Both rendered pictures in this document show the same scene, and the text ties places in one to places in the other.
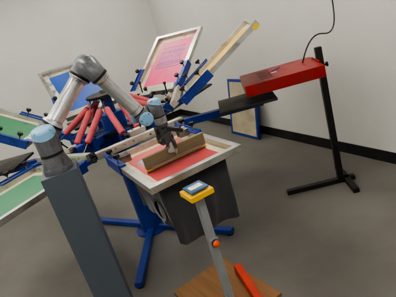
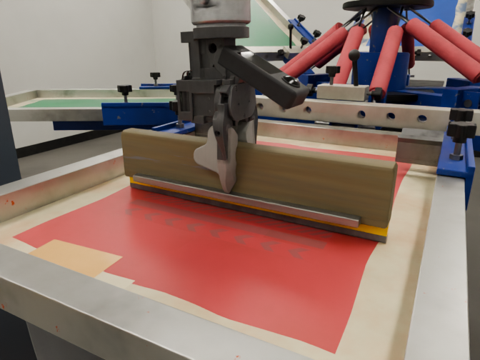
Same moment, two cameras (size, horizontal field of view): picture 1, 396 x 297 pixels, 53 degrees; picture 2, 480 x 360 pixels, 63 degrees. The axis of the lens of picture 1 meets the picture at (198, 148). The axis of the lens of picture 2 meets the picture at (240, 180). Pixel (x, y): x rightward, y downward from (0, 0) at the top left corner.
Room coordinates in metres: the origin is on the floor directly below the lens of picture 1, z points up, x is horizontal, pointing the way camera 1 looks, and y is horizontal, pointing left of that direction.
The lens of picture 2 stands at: (1.95, -0.27, 1.18)
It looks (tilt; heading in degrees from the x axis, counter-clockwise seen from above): 19 degrees down; 52
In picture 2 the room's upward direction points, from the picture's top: straight up
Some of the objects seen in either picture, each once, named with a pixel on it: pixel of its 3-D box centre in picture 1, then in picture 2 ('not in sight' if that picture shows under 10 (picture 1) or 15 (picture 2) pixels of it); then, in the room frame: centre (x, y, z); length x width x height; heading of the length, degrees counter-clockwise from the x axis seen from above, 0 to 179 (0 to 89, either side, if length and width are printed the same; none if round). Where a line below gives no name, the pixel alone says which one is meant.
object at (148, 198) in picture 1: (156, 198); not in sight; (2.23, 0.33, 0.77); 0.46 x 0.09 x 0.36; 24
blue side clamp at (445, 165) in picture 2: (188, 132); (453, 161); (2.68, 0.03, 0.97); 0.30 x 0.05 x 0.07; 24
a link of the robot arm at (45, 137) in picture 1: (46, 139); not in sight; (1.97, 0.72, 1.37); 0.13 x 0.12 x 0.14; 16
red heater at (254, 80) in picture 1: (280, 76); not in sight; (3.16, -0.80, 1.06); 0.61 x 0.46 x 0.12; 84
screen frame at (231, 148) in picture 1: (168, 154); (261, 178); (2.35, 0.19, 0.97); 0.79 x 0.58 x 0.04; 24
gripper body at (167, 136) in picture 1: (164, 133); (218, 76); (2.26, 0.17, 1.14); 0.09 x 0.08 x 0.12; 114
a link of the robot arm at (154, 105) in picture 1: (155, 108); not in sight; (2.26, 0.17, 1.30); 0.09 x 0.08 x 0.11; 106
